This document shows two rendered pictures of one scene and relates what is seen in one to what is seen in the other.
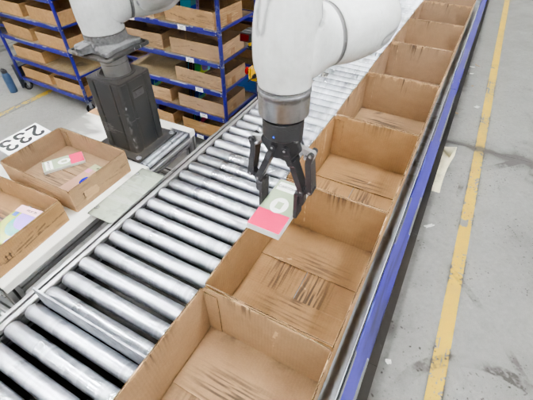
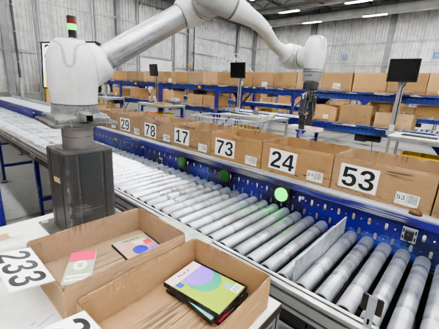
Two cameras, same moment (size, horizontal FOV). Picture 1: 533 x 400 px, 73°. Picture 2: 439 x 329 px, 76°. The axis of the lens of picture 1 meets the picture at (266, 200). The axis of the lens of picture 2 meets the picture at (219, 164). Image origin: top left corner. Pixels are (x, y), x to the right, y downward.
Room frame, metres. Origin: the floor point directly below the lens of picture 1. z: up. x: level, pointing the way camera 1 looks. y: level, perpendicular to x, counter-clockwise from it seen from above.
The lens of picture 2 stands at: (0.65, 1.48, 1.32)
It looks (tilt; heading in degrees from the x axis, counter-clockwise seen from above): 15 degrees down; 283
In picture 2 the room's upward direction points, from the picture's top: 3 degrees clockwise
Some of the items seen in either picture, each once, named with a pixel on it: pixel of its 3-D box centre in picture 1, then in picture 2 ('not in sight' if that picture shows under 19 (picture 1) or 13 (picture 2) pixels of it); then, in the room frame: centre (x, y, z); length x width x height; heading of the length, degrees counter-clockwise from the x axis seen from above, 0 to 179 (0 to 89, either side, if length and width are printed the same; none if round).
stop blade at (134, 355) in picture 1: (96, 331); (323, 245); (0.47, 0.46, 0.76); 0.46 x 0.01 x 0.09; 62
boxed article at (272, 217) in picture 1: (279, 207); (304, 128); (0.57, -0.03, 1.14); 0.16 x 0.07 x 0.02; 152
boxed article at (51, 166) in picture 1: (63, 163); (80, 267); (1.22, 0.85, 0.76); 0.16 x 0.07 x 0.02; 121
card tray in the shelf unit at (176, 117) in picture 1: (166, 105); not in sight; (2.77, 0.83, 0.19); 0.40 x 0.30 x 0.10; 60
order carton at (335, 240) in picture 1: (301, 267); (306, 159); (0.54, -0.09, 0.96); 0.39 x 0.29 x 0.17; 152
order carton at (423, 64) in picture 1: (408, 79); (170, 129); (1.58, -0.64, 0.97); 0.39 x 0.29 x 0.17; 152
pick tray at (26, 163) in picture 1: (67, 166); (110, 251); (1.15, 0.80, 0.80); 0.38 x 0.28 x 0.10; 62
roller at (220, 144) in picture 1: (262, 158); (168, 188); (1.30, 0.02, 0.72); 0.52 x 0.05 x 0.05; 62
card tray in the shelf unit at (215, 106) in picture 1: (212, 95); not in sight; (2.54, 0.41, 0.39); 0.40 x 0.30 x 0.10; 62
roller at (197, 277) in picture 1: (168, 263); (258, 227); (0.73, 0.32, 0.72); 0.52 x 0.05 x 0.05; 62
